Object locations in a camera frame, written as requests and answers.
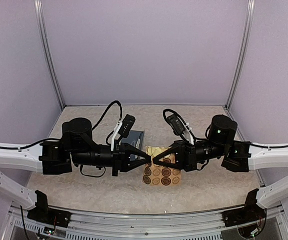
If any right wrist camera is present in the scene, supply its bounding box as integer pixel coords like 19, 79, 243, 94
163, 108, 195, 145

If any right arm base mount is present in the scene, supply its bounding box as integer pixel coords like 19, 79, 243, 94
222, 188, 267, 227

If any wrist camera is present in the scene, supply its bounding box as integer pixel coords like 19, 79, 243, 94
109, 114, 136, 151
163, 108, 195, 145

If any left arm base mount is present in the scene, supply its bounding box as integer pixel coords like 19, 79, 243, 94
27, 190, 71, 228

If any left aluminium frame post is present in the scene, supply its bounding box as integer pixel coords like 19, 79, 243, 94
33, 0, 66, 110

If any brown sticker sheet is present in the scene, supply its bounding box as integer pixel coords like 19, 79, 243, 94
142, 146, 181, 187

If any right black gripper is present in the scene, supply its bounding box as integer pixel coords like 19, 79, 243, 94
152, 139, 227, 173

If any right aluminium frame post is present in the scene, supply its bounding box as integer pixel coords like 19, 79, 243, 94
225, 0, 256, 112

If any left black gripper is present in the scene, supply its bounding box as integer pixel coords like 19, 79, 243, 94
71, 139, 152, 178

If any front aluminium rail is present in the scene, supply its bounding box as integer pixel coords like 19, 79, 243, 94
8, 204, 284, 240

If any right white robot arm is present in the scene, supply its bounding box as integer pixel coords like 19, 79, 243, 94
152, 114, 288, 222

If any blue paper envelope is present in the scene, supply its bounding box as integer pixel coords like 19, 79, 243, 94
128, 130, 145, 150

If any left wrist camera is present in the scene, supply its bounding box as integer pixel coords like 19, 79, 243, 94
109, 114, 136, 151

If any aluminium frame post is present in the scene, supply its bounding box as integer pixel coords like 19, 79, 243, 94
33, 0, 66, 110
225, 0, 256, 112

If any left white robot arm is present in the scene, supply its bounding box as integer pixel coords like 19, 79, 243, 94
0, 117, 151, 223

